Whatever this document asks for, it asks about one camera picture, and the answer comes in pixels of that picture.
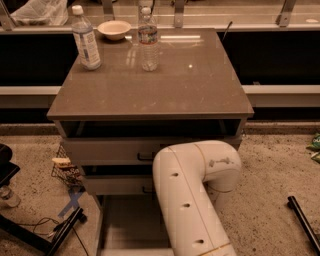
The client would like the green snack bag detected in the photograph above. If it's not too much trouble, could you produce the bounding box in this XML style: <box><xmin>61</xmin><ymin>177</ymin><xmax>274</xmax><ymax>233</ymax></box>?
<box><xmin>307</xmin><ymin>133</ymin><xmax>320</xmax><ymax>164</ymax></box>

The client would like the black stand leg left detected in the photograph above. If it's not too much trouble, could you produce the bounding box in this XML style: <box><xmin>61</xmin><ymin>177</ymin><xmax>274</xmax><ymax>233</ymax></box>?
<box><xmin>0</xmin><ymin>207</ymin><xmax>87</xmax><ymax>256</ymax></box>

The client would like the clear water bottle centre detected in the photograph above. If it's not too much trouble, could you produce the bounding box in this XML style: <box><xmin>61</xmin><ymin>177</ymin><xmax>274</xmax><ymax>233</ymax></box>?
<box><xmin>138</xmin><ymin>6</ymin><xmax>158</xmax><ymax>72</ymax></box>

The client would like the small bottle on floor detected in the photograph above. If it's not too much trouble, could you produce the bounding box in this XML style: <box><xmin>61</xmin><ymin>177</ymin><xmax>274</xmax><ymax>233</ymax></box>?
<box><xmin>0</xmin><ymin>186</ymin><xmax>21</xmax><ymax>207</ymax></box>

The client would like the grey top drawer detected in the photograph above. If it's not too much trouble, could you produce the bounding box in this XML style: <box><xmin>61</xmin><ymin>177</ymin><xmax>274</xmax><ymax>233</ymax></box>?
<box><xmin>60</xmin><ymin>136</ymin><xmax>242</xmax><ymax>166</ymax></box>

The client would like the white bowl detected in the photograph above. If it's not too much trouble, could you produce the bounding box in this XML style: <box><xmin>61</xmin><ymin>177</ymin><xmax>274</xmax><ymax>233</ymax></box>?
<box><xmin>97</xmin><ymin>20</ymin><xmax>131</xmax><ymax>41</ymax></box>

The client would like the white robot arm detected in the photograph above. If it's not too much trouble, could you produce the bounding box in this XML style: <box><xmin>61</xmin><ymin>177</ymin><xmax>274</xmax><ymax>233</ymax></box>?
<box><xmin>153</xmin><ymin>140</ymin><xmax>241</xmax><ymax>256</ymax></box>

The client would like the grey drawer cabinet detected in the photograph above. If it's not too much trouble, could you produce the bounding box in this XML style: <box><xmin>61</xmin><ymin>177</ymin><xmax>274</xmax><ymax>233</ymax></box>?
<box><xmin>46</xmin><ymin>27</ymin><xmax>255</xmax><ymax>201</ymax></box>

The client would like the black wire basket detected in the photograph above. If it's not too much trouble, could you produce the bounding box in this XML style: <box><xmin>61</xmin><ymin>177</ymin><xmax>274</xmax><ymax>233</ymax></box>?
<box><xmin>51</xmin><ymin>145</ymin><xmax>82</xmax><ymax>188</ymax></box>

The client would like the black cable on floor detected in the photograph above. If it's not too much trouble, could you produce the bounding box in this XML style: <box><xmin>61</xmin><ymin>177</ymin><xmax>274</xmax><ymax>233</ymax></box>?
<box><xmin>16</xmin><ymin>217</ymin><xmax>90</xmax><ymax>256</ymax></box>

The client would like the snack packet in basket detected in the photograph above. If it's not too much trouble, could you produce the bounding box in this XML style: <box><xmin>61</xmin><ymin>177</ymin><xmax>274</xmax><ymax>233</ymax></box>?
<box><xmin>52</xmin><ymin>157</ymin><xmax>75</xmax><ymax>169</ymax></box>

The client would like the black stand leg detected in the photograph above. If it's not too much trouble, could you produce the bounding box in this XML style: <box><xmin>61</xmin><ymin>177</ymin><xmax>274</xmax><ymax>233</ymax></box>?
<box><xmin>287</xmin><ymin>196</ymin><xmax>320</xmax><ymax>256</ymax></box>
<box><xmin>0</xmin><ymin>207</ymin><xmax>87</xmax><ymax>256</ymax></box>

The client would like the white plastic bag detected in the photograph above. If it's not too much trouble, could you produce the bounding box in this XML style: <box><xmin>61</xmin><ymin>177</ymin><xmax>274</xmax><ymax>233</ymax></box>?
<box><xmin>11</xmin><ymin>0</ymin><xmax>68</xmax><ymax>26</ymax></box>

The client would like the blue tape cross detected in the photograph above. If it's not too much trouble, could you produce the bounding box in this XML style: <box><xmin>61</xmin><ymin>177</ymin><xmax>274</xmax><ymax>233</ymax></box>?
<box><xmin>58</xmin><ymin>187</ymin><xmax>85</xmax><ymax>218</ymax></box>

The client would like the labelled water bottle left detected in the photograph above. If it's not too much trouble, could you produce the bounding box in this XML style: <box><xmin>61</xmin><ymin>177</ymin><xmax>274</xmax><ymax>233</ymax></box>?
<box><xmin>72</xmin><ymin>5</ymin><xmax>101</xmax><ymax>70</ymax></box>

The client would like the grey bottom drawer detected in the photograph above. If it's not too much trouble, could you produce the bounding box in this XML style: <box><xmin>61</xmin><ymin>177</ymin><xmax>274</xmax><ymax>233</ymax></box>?
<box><xmin>96</xmin><ymin>194</ymin><xmax>174</xmax><ymax>256</ymax></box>

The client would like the black stand leg right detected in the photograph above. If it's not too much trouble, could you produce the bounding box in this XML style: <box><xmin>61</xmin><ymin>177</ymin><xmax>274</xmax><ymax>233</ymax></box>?
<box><xmin>287</xmin><ymin>196</ymin><xmax>320</xmax><ymax>256</ymax></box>

